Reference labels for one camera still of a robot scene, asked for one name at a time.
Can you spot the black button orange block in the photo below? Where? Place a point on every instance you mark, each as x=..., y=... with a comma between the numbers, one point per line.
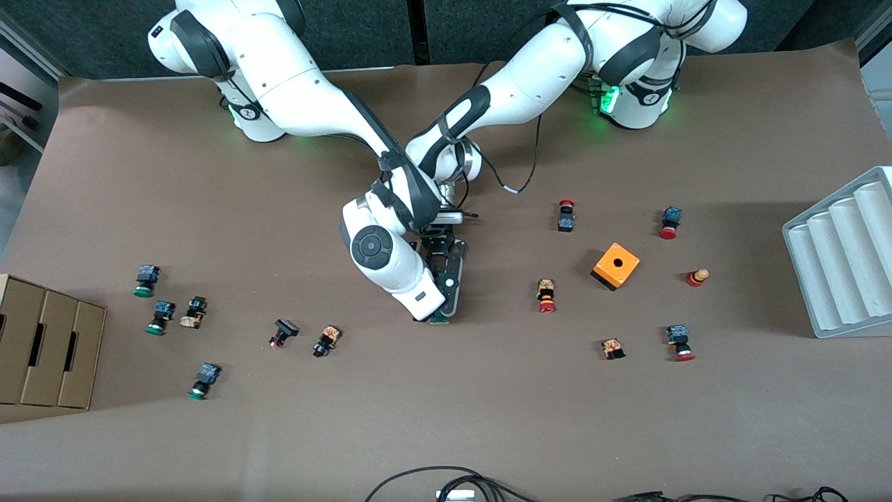
x=327, y=338

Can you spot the black orange contact block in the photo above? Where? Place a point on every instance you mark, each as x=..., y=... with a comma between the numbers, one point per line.
x=194, y=314

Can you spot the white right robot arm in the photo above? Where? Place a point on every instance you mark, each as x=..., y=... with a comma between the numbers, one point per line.
x=293, y=90

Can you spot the green pushbutton blue block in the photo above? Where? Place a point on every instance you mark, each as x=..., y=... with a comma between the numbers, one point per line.
x=208, y=373
x=148, y=273
x=164, y=309

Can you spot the black square button red base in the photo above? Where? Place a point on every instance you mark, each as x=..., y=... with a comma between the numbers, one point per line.
x=286, y=328

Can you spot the grey metal side frame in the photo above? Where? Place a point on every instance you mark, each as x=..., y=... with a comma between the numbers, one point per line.
x=14, y=77
x=879, y=90

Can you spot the orange button enclosure box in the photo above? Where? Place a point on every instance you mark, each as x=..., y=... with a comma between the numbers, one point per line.
x=617, y=263

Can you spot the black vertical post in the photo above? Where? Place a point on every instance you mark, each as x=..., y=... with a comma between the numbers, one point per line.
x=417, y=31

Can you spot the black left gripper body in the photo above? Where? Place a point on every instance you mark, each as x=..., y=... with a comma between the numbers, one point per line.
x=433, y=249

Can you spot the red mushroom button blue block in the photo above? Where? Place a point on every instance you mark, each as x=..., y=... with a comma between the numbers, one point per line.
x=671, y=216

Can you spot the orange red button head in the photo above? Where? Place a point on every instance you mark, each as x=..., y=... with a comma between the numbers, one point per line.
x=697, y=277

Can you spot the grey ribbed plastic tray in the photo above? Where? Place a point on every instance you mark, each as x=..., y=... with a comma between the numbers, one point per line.
x=836, y=258

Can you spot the red button blue base lower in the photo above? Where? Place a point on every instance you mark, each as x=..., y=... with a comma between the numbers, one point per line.
x=677, y=336

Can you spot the red button orange striped collar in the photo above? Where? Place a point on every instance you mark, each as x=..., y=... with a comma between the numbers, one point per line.
x=546, y=293

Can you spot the brown cardboard box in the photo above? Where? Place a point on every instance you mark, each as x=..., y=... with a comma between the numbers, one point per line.
x=49, y=348

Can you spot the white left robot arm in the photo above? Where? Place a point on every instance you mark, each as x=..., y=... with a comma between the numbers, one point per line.
x=543, y=63

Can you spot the white grey adapter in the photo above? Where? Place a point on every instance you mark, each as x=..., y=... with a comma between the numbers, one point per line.
x=454, y=496

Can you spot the brown paper table cover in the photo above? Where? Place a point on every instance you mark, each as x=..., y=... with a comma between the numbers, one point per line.
x=209, y=209

